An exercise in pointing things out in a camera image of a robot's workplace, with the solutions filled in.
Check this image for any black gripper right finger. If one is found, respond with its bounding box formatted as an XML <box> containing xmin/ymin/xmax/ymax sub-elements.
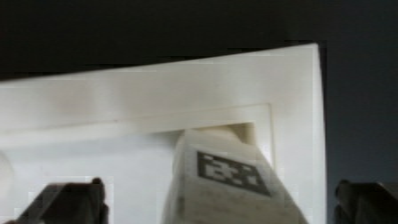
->
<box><xmin>333</xmin><ymin>180</ymin><xmax>398</xmax><ymax>224</ymax></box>

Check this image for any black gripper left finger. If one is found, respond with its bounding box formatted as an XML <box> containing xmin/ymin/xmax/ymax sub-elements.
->
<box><xmin>5</xmin><ymin>178</ymin><xmax>108</xmax><ymax>224</ymax></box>

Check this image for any white table leg with tag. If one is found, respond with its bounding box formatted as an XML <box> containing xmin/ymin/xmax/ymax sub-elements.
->
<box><xmin>161</xmin><ymin>127</ymin><xmax>307</xmax><ymax>224</ymax></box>

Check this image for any white square tabletop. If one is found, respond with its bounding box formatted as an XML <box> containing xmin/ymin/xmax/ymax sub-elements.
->
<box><xmin>0</xmin><ymin>44</ymin><xmax>326</xmax><ymax>224</ymax></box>

